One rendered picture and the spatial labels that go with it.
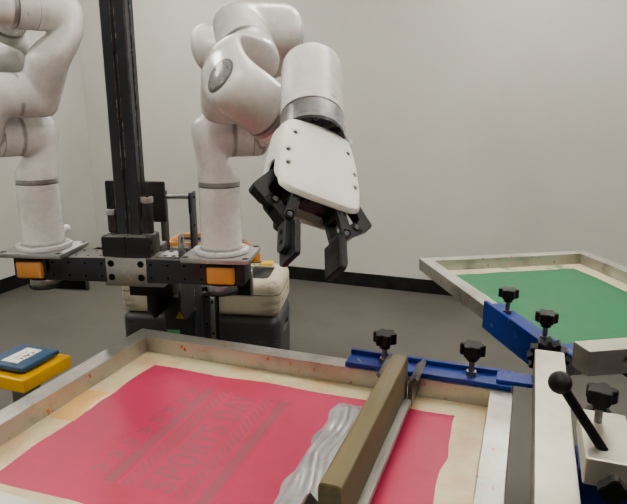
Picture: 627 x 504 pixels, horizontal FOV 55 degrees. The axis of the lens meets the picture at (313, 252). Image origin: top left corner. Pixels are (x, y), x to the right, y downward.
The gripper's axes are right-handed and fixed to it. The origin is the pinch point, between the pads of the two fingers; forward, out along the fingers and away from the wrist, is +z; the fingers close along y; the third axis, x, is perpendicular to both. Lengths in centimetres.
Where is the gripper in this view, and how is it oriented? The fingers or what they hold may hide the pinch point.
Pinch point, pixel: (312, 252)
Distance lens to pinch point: 59.7
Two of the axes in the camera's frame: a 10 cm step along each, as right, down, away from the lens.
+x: 5.1, -4.7, -7.2
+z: 0.1, 8.4, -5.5
